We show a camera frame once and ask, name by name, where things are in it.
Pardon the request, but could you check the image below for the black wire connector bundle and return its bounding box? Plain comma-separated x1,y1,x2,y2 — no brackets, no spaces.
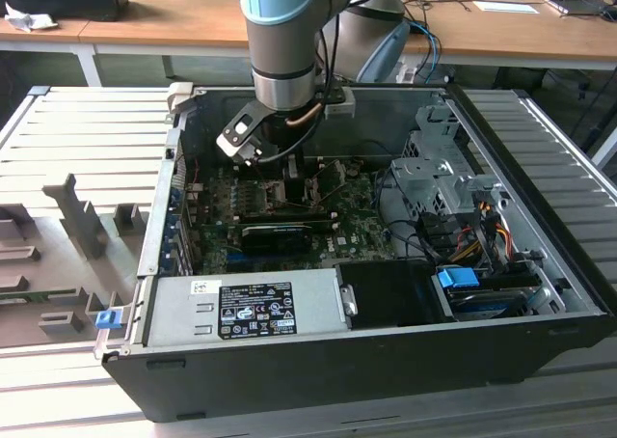
416,212,465,261

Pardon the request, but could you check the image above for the blue case latch clip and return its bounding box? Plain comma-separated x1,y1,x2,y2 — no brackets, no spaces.
94,311,121,332

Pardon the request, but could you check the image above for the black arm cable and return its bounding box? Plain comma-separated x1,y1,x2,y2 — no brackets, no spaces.
313,0,346,107

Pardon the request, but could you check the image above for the blue cable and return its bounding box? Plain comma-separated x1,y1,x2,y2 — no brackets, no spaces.
408,20,443,81

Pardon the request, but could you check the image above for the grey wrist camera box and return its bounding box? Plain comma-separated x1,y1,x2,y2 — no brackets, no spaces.
323,89,357,120

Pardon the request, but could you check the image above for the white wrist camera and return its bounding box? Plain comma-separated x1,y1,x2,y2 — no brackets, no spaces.
215,128,264,168

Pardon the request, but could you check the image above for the blue disk carrier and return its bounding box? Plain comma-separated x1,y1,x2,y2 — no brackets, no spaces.
436,267,480,292

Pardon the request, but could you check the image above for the crumpled white paper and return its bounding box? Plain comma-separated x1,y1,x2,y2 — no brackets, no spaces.
3,1,60,34

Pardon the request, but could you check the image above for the green RAM stick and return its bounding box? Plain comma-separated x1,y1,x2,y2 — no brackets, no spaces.
239,218,339,233

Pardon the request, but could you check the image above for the dark hard disk drive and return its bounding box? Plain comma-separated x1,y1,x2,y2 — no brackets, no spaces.
442,283,544,322

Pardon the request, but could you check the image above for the beige plastic case latch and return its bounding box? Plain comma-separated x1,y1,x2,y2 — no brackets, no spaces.
167,82,196,117

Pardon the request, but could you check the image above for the metal socket cover frame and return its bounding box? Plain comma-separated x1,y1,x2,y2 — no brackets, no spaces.
308,161,351,204

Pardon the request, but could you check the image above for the silver metal latch plate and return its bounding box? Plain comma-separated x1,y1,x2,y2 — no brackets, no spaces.
338,285,361,317

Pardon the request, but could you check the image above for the black open PC case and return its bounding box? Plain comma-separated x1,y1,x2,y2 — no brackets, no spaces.
99,83,617,424

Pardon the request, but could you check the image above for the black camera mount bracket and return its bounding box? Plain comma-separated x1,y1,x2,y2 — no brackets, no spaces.
222,100,265,143

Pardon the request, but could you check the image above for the white flat desk panel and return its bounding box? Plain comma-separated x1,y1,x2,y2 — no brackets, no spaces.
471,0,542,16

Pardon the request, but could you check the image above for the dark tablet on desk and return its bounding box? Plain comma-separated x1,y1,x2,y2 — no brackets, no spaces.
544,0,611,18

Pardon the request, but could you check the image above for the grey parts rack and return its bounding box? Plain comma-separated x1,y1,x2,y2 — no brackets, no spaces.
0,172,151,348

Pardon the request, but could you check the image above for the black graphics card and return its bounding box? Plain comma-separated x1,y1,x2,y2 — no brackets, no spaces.
239,225,315,255

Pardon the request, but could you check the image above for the wooden office desk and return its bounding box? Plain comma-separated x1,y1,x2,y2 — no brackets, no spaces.
0,0,617,71

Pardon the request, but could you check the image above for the green motherboard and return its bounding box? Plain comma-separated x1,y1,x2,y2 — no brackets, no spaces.
185,160,401,275

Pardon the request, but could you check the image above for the metal CPU socket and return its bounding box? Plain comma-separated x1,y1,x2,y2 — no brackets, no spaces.
255,177,329,215

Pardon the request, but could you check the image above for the yellow red wire bundle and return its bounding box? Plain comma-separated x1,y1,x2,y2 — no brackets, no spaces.
452,201,515,265

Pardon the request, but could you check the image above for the silver power supply unit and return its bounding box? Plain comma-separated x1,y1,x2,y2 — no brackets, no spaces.
144,266,348,347

